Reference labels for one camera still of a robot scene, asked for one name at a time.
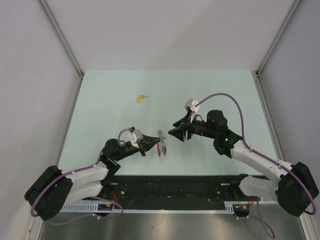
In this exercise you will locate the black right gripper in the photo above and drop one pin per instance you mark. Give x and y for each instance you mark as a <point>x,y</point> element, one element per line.
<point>180,132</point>

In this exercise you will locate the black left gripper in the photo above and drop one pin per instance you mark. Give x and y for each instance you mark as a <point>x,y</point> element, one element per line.
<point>148,142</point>

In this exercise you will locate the red handled metal key holder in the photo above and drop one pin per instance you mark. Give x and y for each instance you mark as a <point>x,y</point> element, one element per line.
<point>161,146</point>

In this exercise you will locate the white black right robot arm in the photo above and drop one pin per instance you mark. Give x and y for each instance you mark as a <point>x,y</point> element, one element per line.
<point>290,185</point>

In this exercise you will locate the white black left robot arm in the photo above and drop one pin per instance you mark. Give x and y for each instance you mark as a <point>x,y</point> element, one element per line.
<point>56,188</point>

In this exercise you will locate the key with yellow tag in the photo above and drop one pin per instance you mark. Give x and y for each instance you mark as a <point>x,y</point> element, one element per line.
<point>141,97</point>

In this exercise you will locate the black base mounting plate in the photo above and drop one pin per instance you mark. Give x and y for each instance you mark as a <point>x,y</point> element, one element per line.
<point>216,187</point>

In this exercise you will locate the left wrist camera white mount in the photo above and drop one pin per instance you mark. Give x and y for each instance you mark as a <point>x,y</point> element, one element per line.
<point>135,137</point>

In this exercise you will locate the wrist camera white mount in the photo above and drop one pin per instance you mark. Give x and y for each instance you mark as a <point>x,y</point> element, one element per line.
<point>135,137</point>
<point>192,109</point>

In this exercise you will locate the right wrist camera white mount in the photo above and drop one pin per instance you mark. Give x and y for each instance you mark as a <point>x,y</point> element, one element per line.
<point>192,109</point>

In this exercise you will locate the grey slotted cable duct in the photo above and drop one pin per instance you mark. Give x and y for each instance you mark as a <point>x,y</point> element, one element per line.
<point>106,208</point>

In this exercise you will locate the right aluminium frame post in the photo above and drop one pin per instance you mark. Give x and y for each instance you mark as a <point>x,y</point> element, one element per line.
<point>293,10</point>

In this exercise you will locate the aluminium frame post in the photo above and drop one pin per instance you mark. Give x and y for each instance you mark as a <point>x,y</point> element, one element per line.
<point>293,10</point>
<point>48,13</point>

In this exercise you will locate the left aluminium frame post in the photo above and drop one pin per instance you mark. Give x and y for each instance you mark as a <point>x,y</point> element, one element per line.
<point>48,13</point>

